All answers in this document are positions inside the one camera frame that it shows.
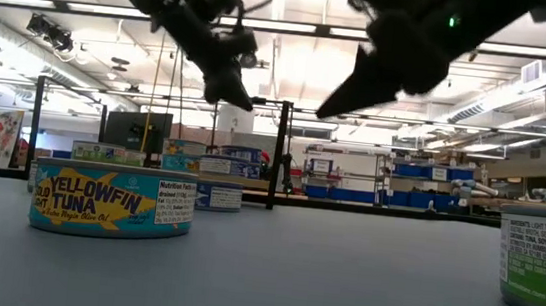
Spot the white ceiling vent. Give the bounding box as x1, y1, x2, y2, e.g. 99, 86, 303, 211
519, 57, 545, 87

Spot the blue table mat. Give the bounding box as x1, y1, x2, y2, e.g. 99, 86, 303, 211
0, 175, 546, 306

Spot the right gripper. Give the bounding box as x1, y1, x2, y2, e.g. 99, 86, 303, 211
313, 0, 458, 132

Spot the light wooden shelf board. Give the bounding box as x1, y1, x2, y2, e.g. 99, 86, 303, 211
242, 175, 272, 193

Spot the white shelf unit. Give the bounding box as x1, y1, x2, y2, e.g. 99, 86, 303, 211
299, 144, 390, 195

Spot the long blue storage bin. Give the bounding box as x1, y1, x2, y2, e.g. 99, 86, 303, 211
305, 184, 377, 205
387, 188, 461, 213

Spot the blue white sign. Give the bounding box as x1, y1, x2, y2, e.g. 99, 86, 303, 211
309, 157, 335, 176

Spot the small black background robot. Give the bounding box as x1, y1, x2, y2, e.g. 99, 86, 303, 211
276, 152, 300, 195

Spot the blue label tuna can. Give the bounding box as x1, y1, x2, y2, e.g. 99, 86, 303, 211
218, 143, 264, 166
243, 162, 264, 181
199, 154, 249, 180
193, 178, 245, 215

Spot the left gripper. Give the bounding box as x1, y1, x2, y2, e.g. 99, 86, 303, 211
141, 0, 265, 114

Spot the round black ceiling camera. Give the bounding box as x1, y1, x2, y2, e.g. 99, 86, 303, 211
238, 51, 260, 72

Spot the black spotlight cluster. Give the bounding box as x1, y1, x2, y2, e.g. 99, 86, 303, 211
24, 12, 78, 54

